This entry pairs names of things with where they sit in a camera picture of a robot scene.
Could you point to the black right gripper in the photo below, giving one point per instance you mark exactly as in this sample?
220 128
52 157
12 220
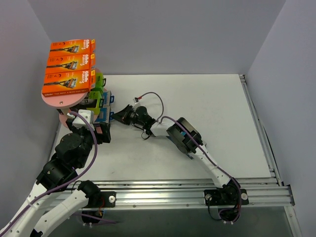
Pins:
127 114

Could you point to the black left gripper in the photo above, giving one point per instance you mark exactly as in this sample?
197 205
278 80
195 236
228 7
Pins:
104 132

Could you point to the blue Harry's razor box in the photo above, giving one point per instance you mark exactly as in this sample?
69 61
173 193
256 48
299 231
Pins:
108 97

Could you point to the black green Gillette Labs box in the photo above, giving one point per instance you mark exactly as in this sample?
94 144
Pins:
100 81

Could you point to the orange Gillette Fusion box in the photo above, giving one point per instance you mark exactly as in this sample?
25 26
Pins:
76 62
67 83

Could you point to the orange Gillette Fusion5 razor box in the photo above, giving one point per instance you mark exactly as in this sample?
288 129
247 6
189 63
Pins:
76 46

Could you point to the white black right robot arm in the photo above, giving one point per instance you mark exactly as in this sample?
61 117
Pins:
159 128

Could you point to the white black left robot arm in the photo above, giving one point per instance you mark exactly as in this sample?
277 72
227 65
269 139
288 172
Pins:
33 219

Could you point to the pink three-tier wooden shelf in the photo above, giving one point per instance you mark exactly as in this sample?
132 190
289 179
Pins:
63 103

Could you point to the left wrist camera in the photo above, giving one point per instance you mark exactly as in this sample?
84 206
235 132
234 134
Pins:
80 119

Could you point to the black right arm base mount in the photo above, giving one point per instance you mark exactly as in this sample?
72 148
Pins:
215 197

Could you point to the aluminium mounting rail frame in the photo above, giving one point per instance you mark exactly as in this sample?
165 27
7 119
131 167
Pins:
153 174

